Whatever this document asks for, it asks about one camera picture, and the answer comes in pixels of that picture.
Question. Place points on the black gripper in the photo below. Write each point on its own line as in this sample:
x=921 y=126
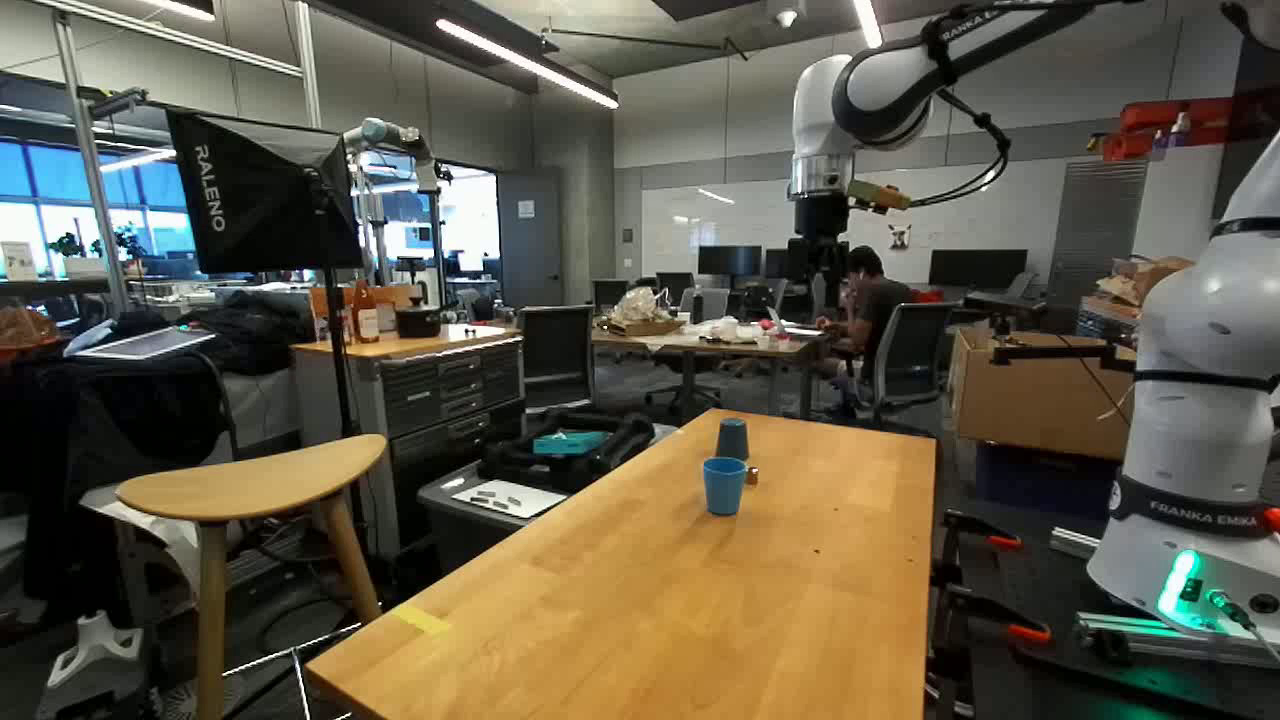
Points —
x=822 y=252

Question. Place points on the small silver object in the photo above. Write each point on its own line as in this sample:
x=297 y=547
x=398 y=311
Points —
x=748 y=468

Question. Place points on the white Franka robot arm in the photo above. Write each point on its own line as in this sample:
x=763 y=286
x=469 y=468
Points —
x=1202 y=373

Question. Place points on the dark navy plastic cup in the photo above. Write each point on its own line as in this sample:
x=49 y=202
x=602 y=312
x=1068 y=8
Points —
x=735 y=438

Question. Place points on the light blue plastic cup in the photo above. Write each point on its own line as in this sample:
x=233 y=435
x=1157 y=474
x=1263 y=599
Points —
x=725 y=486

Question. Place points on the long ceiling light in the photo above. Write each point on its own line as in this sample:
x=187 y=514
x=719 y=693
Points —
x=524 y=63

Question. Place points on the seated person dark shirt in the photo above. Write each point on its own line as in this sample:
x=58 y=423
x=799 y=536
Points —
x=872 y=300

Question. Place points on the black computer monitor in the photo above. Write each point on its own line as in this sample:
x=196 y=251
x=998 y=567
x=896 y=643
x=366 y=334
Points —
x=976 y=268
x=729 y=261

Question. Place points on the grey office chair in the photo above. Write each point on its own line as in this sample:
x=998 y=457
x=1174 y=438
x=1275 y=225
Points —
x=914 y=354

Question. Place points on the cluttered wooden desk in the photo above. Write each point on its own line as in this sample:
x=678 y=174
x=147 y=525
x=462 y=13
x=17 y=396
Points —
x=703 y=348

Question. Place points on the white crumpled bag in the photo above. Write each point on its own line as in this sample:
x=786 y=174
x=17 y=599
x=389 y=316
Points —
x=642 y=312

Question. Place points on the brown cardboard box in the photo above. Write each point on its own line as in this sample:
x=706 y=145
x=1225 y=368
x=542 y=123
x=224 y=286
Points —
x=1032 y=395

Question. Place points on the grey door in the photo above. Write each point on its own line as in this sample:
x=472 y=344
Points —
x=535 y=243

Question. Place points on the black bag with teal pouch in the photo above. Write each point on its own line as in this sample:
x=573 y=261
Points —
x=566 y=445

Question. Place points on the grey plastic storage bin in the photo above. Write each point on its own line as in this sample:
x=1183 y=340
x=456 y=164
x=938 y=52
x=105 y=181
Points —
x=487 y=504

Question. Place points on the red overhead beam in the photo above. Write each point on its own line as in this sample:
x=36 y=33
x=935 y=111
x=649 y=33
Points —
x=1186 y=123

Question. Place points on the small black box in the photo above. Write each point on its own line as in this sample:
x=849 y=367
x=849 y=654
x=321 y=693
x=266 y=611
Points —
x=419 y=323

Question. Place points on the grey drawer cabinet wooden top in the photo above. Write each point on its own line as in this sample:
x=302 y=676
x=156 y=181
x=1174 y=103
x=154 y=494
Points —
x=424 y=402

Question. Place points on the orange bottle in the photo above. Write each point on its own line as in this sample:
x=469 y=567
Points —
x=366 y=316

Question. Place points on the black softbox light stand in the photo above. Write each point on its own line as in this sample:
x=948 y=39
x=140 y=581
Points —
x=339 y=344

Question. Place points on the yellow tape strip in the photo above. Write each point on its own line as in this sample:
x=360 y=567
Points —
x=424 y=620

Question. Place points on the black photo softbox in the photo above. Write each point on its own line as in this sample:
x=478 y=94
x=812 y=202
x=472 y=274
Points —
x=261 y=202

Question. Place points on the black backpack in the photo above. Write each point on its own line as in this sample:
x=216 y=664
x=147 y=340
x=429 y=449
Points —
x=254 y=334

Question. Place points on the wooden stool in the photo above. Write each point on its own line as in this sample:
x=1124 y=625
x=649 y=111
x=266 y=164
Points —
x=254 y=486

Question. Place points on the black cloth covered table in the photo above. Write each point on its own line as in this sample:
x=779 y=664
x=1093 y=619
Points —
x=93 y=455

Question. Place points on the silver metal pole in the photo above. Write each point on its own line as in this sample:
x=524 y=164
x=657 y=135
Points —
x=84 y=163

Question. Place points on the white floor stand foot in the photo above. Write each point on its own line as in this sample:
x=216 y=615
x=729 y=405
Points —
x=93 y=664

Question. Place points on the white wall whiteboard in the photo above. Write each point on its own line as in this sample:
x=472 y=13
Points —
x=721 y=212

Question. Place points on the aluminium extrusion rail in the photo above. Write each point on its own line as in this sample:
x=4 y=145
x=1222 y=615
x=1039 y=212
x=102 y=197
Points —
x=1174 y=636

